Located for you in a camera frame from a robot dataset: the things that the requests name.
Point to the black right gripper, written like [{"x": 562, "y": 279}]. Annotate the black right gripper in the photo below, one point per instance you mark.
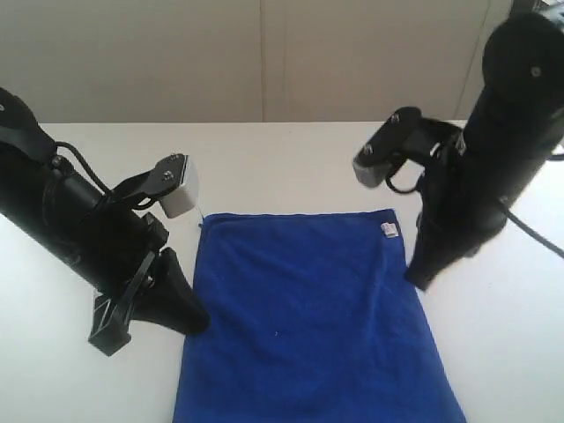
[{"x": 462, "y": 196}]

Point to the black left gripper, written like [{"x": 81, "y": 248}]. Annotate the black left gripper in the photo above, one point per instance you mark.
[{"x": 112, "y": 247}]

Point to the blue towel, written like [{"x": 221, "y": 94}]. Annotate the blue towel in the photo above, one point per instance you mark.
[{"x": 311, "y": 321}]

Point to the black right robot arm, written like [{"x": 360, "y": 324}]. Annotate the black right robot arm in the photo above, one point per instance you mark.
[{"x": 512, "y": 131}]

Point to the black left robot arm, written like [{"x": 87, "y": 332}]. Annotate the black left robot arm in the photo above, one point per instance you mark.
[{"x": 39, "y": 185}]

